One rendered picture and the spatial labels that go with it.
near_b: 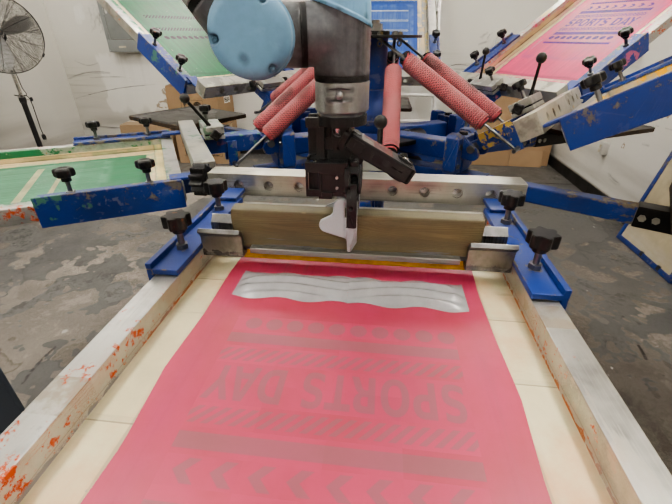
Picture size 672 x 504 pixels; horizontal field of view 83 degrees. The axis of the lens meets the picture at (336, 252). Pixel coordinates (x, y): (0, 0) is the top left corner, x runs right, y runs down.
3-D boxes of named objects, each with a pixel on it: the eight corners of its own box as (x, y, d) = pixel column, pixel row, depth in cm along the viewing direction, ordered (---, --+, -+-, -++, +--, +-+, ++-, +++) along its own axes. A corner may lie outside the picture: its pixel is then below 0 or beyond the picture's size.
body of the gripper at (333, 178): (314, 184, 64) (311, 108, 58) (365, 186, 64) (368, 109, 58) (306, 201, 58) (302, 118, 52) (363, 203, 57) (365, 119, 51)
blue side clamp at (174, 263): (185, 303, 60) (175, 265, 57) (154, 301, 60) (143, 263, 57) (245, 222, 86) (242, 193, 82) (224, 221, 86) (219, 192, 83)
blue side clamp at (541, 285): (558, 331, 54) (573, 290, 51) (521, 328, 55) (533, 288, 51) (502, 235, 80) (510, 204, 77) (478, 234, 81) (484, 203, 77)
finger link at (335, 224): (321, 249, 64) (320, 194, 61) (356, 251, 63) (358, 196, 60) (318, 256, 61) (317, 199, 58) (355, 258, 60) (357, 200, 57)
